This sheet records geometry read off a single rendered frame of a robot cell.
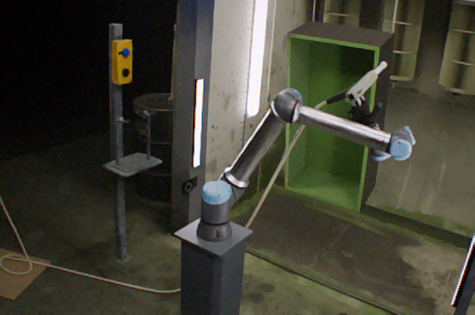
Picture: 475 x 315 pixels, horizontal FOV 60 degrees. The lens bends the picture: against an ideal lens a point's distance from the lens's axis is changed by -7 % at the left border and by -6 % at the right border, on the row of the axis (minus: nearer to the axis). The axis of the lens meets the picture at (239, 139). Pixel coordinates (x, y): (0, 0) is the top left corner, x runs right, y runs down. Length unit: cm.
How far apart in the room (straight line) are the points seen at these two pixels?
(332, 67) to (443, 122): 138
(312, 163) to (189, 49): 137
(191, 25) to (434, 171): 239
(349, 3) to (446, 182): 175
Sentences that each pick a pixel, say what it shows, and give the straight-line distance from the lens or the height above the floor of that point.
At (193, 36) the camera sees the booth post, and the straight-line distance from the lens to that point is 289.
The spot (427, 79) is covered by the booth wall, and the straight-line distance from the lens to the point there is 419.
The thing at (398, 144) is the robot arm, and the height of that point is 131.
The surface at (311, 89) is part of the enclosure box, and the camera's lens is 327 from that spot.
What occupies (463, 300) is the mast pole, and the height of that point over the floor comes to 65.
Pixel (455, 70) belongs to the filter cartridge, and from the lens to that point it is 374.
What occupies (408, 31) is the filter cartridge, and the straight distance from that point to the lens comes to 383.
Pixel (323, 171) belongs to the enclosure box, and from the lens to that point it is 355.
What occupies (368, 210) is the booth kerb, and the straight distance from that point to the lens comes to 400.
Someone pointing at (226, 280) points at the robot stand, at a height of 43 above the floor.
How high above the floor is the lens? 189
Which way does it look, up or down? 20 degrees down
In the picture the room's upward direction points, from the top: 4 degrees clockwise
